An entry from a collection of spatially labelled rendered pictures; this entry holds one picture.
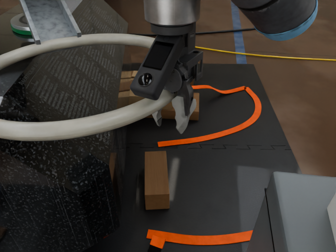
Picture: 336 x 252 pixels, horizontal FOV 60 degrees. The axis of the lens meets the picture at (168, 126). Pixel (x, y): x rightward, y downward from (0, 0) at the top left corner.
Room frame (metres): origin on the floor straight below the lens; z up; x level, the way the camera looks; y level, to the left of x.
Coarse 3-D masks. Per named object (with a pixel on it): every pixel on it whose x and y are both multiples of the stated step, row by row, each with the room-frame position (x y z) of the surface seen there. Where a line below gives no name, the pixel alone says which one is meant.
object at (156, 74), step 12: (156, 36) 0.47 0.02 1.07; (168, 36) 0.46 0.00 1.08; (180, 36) 0.45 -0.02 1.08; (156, 48) 0.45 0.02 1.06; (168, 48) 0.44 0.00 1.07; (180, 48) 0.45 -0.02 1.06; (144, 60) 0.43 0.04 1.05; (156, 60) 0.42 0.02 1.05; (168, 60) 0.42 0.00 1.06; (144, 72) 0.41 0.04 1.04; (156, 72) 0.40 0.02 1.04; (168, 72) 0.41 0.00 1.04; (132, 84) 0.39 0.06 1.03; (144, 84) 0.39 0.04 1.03; (156, 84) 0.38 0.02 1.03; (144, 96) 0.39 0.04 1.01; (156, 96) 0.38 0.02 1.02
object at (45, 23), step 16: (32, 0) 0.99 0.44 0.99; (48, 0) 1.00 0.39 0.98; (32, 16) 0.91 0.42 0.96; (48, 16) 0.92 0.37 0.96; (64, 16) 0.92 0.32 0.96; (32, 32) 0.77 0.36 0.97; (48, 32) 0.84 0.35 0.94; (64, 32) 0.85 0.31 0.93; (80, 32) 0.79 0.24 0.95; (64, 48) 0.78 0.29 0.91
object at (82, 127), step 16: (32, 48) 0.73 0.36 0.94; (48, 48) 0.75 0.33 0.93; (0, 64) 0.64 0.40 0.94; (160, 96) 0.43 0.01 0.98; (112, 112) 0.38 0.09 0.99; (128, 112) 0.38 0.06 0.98; (144, 112) 0.39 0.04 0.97; (0, 128) 0.35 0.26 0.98; (16, 128) 0.34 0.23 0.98; (32, 128) 0.34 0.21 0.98; (48, 128) 0.34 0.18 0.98; (64, 128) 0.34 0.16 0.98; (80, 128) 0.35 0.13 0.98; (96, 128) 0.35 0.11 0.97; (112, 128) 0.36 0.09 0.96
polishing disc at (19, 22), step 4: (16, 16) 1.16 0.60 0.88; (20, 16) 1.16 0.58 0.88; (24, 16) 1.16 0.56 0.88; (12, 20) 1.12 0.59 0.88; (16, 20) 1.12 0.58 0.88; (20, 20) 1.12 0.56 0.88; (24, 20) 1.12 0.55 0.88; (12, 24) 1.08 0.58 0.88; (16, 24) 1.07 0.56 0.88; (20, 24) 1.07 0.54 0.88; (24, 24) 1.07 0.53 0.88; (16, 28) 1.06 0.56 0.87; (20, 28) 1.05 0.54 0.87; (24, 28) 1.05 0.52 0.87; (28, 28) 1.05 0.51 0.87
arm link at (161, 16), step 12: (144, 0) 0.47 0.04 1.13; (156, 0) 0.45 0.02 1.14; (168, 0) 0.44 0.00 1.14; (180, 0) 0.44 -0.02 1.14; (192, 0) 0.45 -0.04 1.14; (144, 12) 0.47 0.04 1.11; (156, 12) 0.45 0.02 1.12; (168, 12) 0.44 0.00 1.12; (180, 12) 0.44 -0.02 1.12; (192, 12) 0.45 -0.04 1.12; (156, 24) 0.45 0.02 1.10; (168, 24) 0.44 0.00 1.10; (180, 24) 0.44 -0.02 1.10
